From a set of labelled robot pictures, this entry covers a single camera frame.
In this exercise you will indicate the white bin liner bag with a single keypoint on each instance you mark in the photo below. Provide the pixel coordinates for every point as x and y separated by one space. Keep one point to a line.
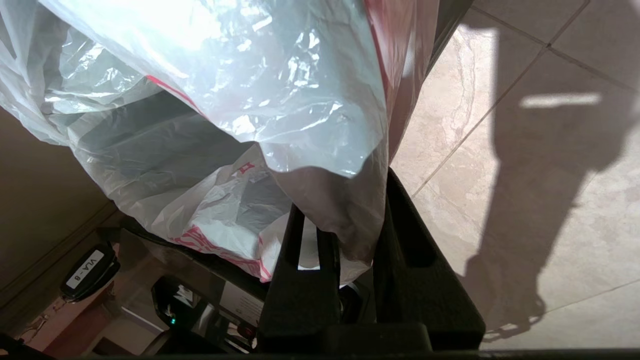
250 75

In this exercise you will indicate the dark skirting board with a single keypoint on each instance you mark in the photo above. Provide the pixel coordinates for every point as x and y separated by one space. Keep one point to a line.
20 300

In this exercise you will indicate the black tag white label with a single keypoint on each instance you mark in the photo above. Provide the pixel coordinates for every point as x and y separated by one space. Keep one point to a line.
90 270

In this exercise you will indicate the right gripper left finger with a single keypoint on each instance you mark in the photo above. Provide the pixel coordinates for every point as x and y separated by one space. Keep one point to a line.
300 310

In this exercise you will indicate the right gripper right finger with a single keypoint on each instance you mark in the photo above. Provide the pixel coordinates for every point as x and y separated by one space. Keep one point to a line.
430 300

